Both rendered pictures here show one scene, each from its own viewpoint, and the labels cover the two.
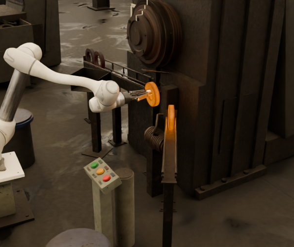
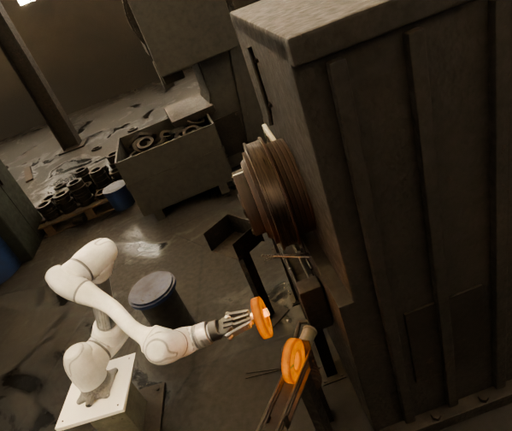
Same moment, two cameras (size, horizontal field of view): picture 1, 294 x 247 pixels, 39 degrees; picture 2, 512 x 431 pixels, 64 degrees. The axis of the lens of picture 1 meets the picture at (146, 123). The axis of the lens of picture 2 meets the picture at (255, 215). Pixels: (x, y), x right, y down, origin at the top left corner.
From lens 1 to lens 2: 1.70 m
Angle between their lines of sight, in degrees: 28
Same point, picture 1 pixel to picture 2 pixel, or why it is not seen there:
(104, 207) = not seen: outside the picture
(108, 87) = (148, 353)
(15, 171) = (116, 402)
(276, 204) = not seen: outside the picture
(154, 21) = (255, 189)
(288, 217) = not seen: outside the picture
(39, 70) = (85, 300)
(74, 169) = (232, 351)
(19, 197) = (155, 401)
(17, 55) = (55, 282)
